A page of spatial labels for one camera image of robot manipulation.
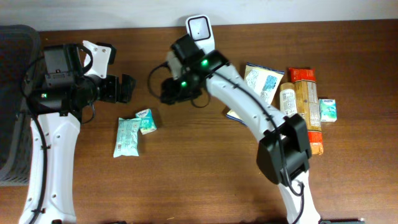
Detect grey plastic mesh basket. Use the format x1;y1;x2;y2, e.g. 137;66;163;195
1;25;40;187

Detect teal tissue pack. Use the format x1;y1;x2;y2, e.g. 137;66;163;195
319;99;337;122
136;109;157;135

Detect orange pasta bag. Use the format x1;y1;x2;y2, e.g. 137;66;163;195
289;68;324;155

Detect light teal wipes packet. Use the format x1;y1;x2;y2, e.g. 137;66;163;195
113;118;141;157

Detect white Pantene tube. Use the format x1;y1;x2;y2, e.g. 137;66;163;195
279;82;297;117

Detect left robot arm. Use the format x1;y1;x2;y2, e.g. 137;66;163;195
19;40;136;223

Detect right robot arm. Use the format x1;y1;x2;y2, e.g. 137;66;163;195
160;34;322;223

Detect cream snack bag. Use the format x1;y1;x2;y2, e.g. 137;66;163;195
226;62;285;125

